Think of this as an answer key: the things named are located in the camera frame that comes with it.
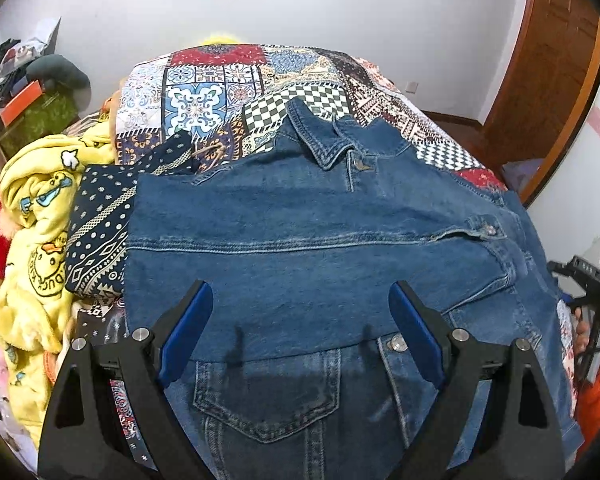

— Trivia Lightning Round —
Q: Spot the pale lilac cloth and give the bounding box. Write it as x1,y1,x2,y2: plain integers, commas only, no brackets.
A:
501,159,547,198

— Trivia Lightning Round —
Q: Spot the green cloth covered cabinet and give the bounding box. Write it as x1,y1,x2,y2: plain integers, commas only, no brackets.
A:
0,90,78,158

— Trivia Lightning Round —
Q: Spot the navy dotted patterned cloth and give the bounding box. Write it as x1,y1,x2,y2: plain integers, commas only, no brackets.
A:
66,132,231,308

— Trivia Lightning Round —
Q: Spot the blue denim jacket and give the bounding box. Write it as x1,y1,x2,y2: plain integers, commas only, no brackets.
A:
117,97,586,480

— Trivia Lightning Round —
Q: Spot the person's right hand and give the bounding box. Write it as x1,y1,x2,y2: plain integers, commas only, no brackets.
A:
572,307,595,363

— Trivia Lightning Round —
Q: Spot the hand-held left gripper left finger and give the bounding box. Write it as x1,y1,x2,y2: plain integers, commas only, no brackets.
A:
37,280,216,480

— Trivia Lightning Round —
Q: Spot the patchwork patterned bedspread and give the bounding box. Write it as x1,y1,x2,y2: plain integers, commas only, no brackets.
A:
77,42,581,466

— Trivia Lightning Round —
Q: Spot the pile of clothes and papers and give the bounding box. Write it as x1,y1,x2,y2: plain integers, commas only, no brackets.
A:
0,17,63,121

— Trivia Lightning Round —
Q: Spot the white sliding wardrobe door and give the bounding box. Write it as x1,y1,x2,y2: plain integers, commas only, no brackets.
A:
527,40,600,281

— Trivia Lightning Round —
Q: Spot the orange box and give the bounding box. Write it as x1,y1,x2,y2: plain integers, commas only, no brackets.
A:
0,80,47,126

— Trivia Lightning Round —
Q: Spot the yellow duck print blanket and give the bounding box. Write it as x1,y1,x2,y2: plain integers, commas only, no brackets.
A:
0,110,118,428

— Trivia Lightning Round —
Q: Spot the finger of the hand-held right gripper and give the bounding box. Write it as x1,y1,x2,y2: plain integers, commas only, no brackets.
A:
562,294,600,312
547,257,593,286

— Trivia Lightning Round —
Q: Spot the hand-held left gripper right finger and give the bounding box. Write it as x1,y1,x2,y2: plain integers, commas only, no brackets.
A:
389,281,566,480

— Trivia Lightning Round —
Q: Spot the brown wooden door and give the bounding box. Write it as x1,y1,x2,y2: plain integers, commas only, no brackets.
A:
477,0,600,208

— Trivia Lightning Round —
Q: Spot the dark grey neck pillow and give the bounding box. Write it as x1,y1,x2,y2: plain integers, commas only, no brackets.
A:
27,54,91,93

